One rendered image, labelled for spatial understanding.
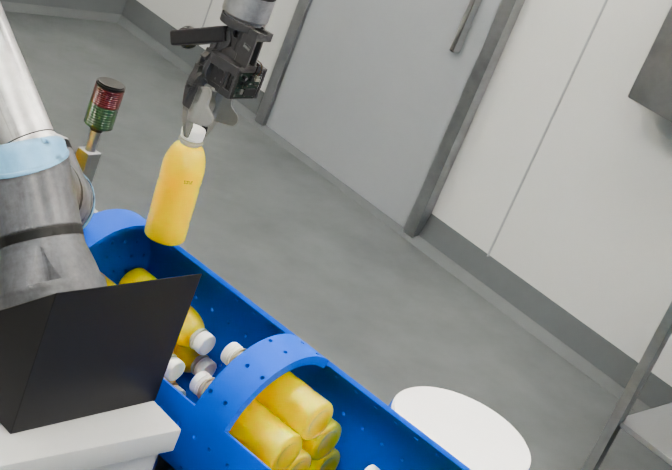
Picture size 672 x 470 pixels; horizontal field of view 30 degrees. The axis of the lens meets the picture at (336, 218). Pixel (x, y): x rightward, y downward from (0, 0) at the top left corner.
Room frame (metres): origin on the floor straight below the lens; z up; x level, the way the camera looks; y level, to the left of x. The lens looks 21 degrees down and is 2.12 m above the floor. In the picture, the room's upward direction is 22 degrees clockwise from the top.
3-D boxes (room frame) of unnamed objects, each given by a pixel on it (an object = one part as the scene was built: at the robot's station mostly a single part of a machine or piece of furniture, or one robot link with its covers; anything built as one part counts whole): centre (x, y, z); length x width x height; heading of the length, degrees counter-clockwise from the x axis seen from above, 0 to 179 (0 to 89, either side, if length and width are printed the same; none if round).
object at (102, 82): (2.49, 0.54, 1.18); 0.06 x 0.06 x 0.16
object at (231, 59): (1.89, 0.24, 1.59); 0.09 x 0.08 x 0.12; 59
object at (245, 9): (1.90, 0.25, 1.67); 0.08 x 0.08 x 0.05
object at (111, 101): (2.49, 0.54, 1.23); 0.06 x 0.06 x 0.04
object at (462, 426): (2.07, -0.36, 1.03); 0.28 x 0.28 x 0.01
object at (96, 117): (2.49, 0.54, 1.18); 0.06 x 0.06 x 0.05
